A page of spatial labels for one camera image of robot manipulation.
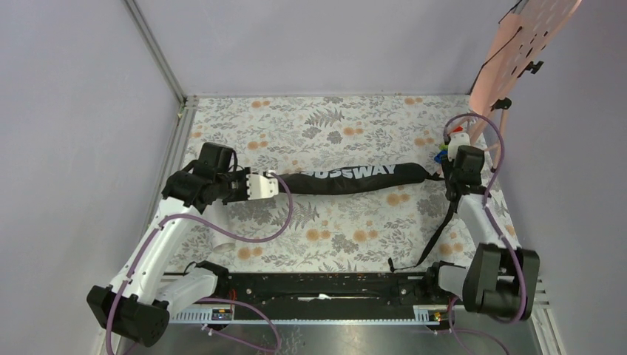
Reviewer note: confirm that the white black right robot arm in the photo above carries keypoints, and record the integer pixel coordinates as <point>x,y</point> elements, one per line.
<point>501,279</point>

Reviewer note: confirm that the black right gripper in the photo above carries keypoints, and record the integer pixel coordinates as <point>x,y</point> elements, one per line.
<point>446,168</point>

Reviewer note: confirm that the black Crossway racket bag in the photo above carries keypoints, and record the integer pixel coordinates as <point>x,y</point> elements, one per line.
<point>362,218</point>

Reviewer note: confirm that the pink perforated metal chair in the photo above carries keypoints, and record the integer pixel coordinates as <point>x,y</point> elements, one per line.
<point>523,33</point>

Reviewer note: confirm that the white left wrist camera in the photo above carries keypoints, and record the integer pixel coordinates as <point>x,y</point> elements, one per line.
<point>259,187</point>

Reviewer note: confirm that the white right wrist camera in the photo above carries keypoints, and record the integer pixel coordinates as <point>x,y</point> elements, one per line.
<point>457,140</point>

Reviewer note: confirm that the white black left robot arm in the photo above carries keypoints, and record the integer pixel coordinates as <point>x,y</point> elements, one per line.
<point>135,305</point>

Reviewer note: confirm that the floral table mat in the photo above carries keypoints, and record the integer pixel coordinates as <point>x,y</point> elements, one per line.
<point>297,134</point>

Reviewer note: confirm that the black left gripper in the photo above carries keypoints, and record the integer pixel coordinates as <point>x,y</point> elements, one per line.
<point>242,174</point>

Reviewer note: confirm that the colourful toy pile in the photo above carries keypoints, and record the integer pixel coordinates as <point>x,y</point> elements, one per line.
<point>444,146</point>

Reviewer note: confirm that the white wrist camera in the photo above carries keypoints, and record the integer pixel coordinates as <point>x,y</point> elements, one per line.
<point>259,187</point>
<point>457,140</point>

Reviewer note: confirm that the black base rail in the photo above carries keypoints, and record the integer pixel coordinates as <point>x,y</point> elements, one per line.
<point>327,298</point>

